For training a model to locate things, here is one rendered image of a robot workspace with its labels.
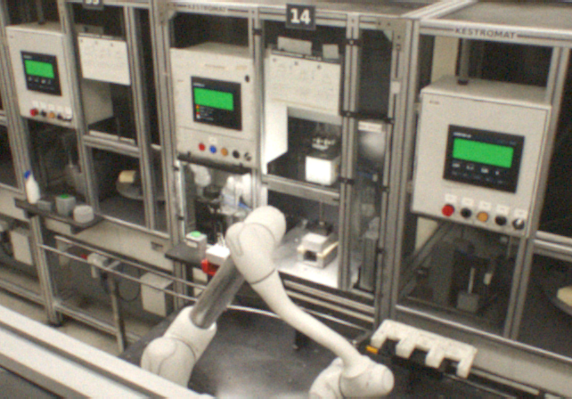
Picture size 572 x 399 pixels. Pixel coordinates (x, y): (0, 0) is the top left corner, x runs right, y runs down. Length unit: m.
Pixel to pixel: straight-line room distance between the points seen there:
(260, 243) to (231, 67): 0.86
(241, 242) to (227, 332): 0.92
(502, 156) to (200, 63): 1.25
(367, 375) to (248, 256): 0.54
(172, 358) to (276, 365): 0.51
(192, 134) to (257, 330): 0.91
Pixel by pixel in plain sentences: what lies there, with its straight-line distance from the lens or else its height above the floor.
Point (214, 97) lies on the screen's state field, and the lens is 2.65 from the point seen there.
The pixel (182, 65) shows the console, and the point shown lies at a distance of 2.75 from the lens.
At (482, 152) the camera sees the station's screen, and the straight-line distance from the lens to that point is 2.20.
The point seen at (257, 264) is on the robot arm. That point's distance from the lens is 2.00.
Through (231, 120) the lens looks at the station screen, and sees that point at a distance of 2.63.
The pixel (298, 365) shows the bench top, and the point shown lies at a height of 0.68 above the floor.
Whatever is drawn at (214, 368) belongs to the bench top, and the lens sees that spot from 2.65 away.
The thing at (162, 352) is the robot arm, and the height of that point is 0.95.
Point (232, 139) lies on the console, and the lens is 2.68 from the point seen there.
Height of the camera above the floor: 2.36
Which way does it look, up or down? 25 degrees down
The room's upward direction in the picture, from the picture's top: straight up
